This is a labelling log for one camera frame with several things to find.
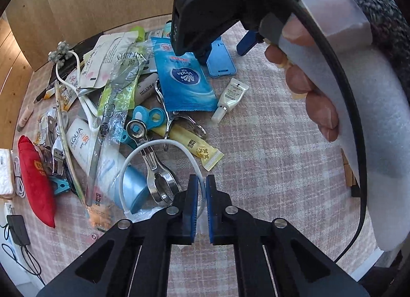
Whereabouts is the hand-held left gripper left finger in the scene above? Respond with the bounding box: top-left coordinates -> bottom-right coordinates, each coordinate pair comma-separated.
36,174 -> 199,297

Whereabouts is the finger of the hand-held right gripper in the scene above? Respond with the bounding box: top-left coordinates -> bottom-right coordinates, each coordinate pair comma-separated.
236,29 -> 259,56
196,43 -> 214,65

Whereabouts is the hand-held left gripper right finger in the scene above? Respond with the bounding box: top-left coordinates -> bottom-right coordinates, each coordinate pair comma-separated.
206,174 -> 371,297

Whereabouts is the white paper packet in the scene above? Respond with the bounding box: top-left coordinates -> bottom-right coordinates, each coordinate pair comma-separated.
78,33 -> 138,89

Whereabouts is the white snowflake charging cable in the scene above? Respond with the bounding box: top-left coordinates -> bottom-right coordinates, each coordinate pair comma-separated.
48,41 -> 206,221

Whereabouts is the person's right forearm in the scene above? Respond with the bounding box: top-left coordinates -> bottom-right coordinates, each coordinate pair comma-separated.
344,0 -> 410,105

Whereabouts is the person's right hand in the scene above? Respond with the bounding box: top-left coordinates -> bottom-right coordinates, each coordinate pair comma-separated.
264,15 -> 340,143

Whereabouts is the blue phone stand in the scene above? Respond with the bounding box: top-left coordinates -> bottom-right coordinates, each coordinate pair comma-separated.
205,36 -> 237,78

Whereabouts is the blue tissue packet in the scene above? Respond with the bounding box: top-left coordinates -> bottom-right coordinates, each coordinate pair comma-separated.
150,37 -> 219,112

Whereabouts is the small white ointment tube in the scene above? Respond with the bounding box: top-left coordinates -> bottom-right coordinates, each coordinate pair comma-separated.
211,78 -> 249,124

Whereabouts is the yellow sachet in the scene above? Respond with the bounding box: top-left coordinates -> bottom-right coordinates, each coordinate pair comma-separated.
154,122 -> 225,172

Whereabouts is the metal eyelash curler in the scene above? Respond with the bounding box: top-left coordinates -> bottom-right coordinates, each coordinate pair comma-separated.
155,79 -> 207,152
126,120 -> 180,205

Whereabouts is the white cream tube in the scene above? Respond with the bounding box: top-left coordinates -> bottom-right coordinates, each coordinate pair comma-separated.
133,73 -> 159,105

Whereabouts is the orange candy packet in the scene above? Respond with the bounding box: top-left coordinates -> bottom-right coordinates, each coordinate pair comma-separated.
86,203 -> 114,229

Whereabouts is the clear green toothbrush package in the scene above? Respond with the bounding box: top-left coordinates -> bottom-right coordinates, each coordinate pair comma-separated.
86,44 -> 146,208

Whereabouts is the black foil packet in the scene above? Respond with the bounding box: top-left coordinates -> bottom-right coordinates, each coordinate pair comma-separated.
48,33 -> 105,93

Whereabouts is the white sunscreen tube blue cap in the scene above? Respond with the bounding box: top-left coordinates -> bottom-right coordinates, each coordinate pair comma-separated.
66,118 -> 151,213

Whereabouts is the blue plastic clothespin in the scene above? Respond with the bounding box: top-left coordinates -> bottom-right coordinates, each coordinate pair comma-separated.
48,177 -> 71,197

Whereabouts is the wooden clothespin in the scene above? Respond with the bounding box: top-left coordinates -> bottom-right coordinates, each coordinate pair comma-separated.
340,148 -> 357,187

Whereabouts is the metal nail clipper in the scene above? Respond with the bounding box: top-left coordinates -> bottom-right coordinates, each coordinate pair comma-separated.
40,114 -> 69,177

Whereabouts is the white foam padding sheet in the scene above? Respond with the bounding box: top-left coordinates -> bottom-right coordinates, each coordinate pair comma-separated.
279,0 -> 410,251

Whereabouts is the red fabric pouch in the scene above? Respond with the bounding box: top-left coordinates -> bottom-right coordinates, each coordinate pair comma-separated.
17,135 -> 56,229

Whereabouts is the black marker pen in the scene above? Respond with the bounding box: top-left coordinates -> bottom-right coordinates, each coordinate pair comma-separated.
34,81 -> 60,104

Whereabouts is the black charger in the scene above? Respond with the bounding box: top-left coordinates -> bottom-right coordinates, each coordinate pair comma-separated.
6,215 -> 31,246

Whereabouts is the pink lip balm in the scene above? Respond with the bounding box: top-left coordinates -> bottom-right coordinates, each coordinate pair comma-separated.
17,107 -> 34,129

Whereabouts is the white tissue pack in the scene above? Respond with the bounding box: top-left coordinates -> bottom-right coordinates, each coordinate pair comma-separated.
0,148 -> 15,198

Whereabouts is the wooden slat panel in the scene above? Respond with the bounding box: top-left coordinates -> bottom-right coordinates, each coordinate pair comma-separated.
0,17 -> 34,144

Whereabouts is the blue plastic ring clip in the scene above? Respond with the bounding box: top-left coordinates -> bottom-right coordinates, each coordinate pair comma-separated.
120,105 -> 165,149

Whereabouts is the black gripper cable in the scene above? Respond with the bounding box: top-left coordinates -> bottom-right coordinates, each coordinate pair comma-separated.
175,0 -> 368,263

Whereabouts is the white USB cable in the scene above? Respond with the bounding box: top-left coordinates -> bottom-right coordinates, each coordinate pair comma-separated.
11,153 -> 28,198

